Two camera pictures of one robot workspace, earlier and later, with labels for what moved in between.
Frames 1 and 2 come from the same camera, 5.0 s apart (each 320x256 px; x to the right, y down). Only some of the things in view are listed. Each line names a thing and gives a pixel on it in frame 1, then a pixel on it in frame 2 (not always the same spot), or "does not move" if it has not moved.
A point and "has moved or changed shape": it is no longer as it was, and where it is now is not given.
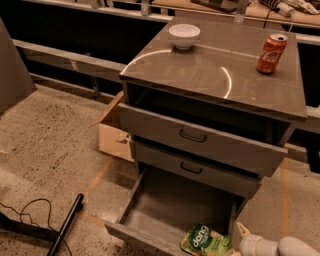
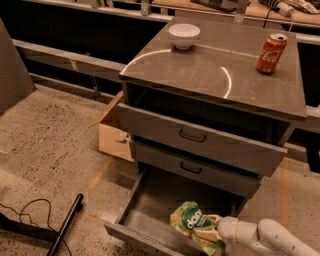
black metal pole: (78, 207) does not move
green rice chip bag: (203, 240) has moved or changed shape
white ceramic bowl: (183, 36) does not move
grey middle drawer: (196, 170) does not move
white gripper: (256, 245) to (227, 228)
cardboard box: (113, 139) does not move
